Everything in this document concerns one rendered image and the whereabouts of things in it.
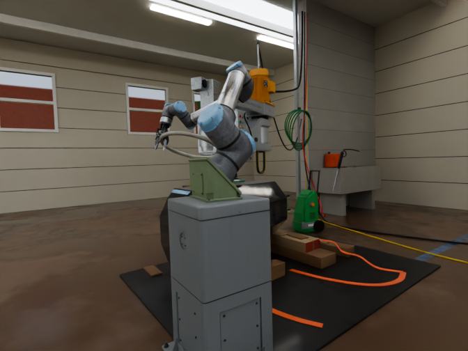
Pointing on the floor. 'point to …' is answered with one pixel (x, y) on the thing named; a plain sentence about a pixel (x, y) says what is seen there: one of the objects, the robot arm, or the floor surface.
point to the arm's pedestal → (221, 274)
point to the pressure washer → (308, 210)
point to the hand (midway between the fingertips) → (159, 149)
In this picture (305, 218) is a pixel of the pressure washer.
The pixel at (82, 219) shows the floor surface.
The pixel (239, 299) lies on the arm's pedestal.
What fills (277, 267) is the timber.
